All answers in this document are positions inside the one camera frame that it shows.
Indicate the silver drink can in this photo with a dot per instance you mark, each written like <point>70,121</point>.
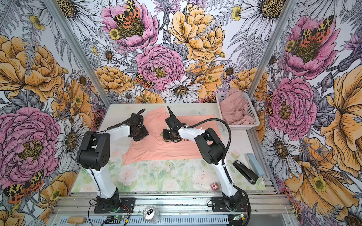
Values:
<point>151,214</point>

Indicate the green circuit board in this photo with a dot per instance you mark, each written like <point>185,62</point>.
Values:
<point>116,218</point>
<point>239,217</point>

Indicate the peach graphic t-shirt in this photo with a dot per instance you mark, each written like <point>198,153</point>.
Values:
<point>154,148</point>

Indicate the aluminium corner post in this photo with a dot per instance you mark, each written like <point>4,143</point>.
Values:
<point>275,37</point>
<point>63,25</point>

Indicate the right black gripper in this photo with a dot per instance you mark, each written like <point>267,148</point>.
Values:
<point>165,136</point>

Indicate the light blue rectangular block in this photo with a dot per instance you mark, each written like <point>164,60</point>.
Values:
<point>255,165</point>

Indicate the aluminium frame rail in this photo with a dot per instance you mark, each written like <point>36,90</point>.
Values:
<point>174,203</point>

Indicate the dusty pink garment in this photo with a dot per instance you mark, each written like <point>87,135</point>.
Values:
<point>234,108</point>

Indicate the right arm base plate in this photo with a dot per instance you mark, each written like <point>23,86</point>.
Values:
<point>226,204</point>

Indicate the left aluminium corner post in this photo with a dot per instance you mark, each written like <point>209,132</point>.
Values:
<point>63,25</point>

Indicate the left green circuit board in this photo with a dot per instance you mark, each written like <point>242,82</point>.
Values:
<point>116,218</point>

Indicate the right green circuit board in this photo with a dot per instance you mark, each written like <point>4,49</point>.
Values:
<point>239,217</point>

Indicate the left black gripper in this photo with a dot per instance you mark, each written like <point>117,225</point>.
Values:
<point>145,133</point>

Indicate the black stapler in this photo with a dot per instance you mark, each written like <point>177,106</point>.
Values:
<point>247,173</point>

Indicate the wooden block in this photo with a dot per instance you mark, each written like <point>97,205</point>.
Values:
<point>76,220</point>

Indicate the small red white card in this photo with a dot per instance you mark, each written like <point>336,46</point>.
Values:
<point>214,186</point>

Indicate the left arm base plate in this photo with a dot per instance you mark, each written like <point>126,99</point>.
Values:
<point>120,205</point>

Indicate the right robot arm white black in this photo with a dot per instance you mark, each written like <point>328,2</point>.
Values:
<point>213,152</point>

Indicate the right aluminium corner post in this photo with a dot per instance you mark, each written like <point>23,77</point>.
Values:
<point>275,37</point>

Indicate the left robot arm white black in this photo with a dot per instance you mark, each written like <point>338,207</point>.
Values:
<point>94,154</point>

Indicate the white plastic laundry basket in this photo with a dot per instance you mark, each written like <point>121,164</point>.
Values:
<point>251,111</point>

